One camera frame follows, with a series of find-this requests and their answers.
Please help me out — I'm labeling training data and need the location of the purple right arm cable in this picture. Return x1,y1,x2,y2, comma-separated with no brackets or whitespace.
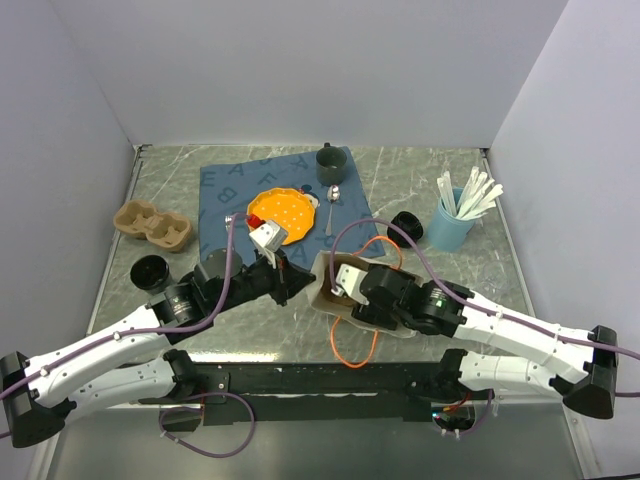
328,218,640,399

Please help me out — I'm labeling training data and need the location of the orange dotted plate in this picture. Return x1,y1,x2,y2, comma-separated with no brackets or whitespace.
246,187,316,246

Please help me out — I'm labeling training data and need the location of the cream paper gift bag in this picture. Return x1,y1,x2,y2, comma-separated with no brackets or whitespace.
308,252,416,369

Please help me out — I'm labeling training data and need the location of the silver spoon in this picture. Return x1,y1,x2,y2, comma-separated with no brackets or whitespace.
325,185,341,236

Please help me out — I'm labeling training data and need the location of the blue letter placemat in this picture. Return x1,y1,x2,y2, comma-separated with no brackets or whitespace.
198,147,372,269

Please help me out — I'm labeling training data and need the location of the white wrapped straw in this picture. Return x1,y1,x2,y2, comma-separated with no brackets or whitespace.
437,171,457,217
466,184,504,220
456,166,487,219

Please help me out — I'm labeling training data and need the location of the dark green mug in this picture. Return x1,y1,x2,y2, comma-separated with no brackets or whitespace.
315,142,347,186

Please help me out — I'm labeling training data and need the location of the bear figure coaster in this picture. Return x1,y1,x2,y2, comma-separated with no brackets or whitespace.
300,184,320,209

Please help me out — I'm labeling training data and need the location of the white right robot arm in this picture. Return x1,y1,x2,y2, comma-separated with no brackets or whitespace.
329,263,618,419

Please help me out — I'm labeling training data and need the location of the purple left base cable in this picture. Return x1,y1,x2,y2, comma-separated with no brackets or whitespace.
158,390,257,459

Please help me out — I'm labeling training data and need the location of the clear plastic dome lid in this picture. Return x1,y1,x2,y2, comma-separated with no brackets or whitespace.
475,266,510,304

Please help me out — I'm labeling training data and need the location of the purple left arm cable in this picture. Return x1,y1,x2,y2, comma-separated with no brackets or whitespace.
0,212,251,441

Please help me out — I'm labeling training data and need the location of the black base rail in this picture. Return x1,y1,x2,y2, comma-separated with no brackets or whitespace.
137,360,496,427

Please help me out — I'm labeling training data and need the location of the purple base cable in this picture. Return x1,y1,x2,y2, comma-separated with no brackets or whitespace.
158,390,257,459
439,389,499,441

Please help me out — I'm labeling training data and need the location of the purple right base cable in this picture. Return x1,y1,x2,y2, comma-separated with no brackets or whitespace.
439,389,499,441

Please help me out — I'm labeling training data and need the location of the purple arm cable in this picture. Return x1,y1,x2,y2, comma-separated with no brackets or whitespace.
328,218,640,399
0,212,251,441

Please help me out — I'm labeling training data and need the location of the light blue straw cup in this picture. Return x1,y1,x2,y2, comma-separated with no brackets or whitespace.
426,198,475,253

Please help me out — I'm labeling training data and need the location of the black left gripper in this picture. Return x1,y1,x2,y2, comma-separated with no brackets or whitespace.
211,247,316,314

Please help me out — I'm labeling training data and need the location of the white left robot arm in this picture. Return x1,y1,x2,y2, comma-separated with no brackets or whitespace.
1,221,316,448

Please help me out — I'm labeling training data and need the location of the brown cardboard cup carrier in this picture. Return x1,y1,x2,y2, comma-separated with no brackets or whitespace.
320,251,369,314

